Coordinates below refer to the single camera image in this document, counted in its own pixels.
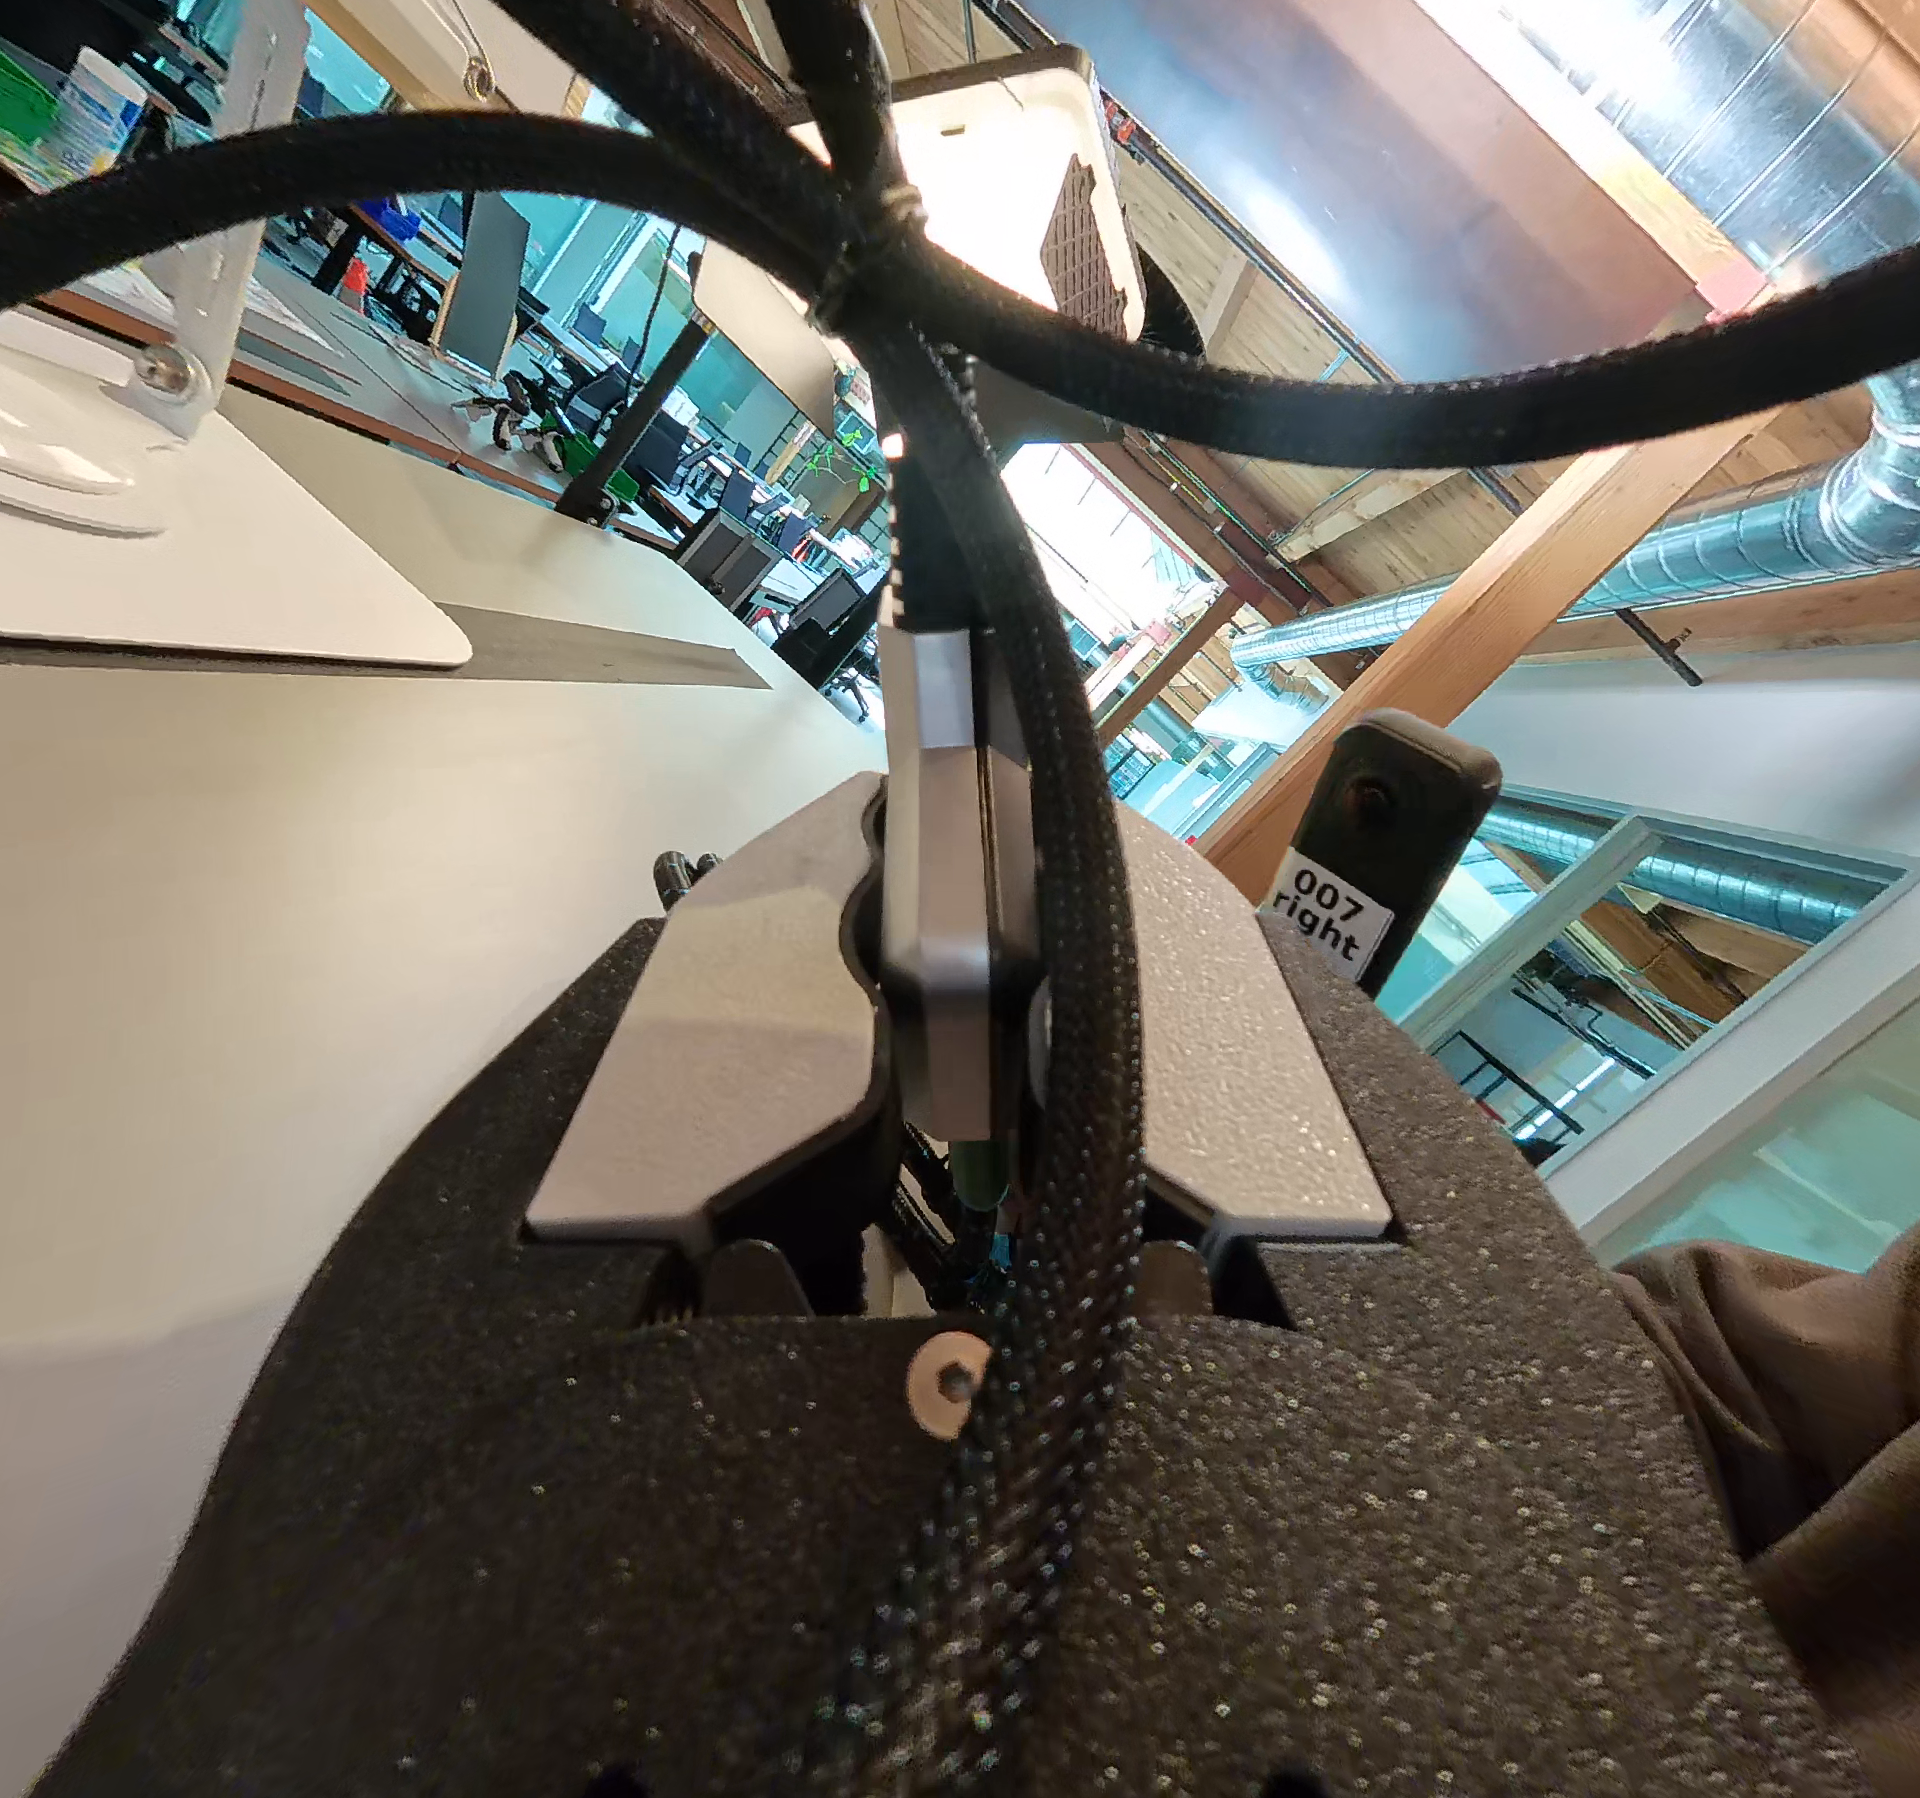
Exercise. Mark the slanted wooden beam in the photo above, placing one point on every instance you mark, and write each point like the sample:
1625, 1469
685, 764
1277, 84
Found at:
1501, 629

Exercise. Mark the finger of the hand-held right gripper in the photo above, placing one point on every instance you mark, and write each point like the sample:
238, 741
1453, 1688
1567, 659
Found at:
1038, 410
990, 163

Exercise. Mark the grey computer monitor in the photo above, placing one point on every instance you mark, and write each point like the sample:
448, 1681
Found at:
480, 282

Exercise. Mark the white mat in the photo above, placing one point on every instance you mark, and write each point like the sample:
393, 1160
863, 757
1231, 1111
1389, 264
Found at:
224, 553

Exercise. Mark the thin silver air duct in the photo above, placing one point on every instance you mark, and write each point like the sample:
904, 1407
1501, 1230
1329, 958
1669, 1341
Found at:
1694, 553

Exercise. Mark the person's right forearm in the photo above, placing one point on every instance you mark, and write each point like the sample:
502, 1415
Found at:
1800, 1453

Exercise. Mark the short silver air duct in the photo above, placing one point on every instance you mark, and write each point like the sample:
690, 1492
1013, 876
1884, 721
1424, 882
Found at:
1724, 876

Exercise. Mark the large silver air duct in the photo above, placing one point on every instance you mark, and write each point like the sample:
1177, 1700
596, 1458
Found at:
1770, 58

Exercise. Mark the white wipes canister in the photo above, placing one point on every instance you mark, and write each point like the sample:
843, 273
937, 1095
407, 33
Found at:
98, 118

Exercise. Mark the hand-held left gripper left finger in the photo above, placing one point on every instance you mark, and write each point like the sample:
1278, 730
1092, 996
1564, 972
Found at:
720, 1018

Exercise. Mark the white plastic stand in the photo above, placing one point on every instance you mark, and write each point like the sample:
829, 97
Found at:
211, 307

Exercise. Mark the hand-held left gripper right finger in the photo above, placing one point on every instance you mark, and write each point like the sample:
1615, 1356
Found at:
1245, 1063

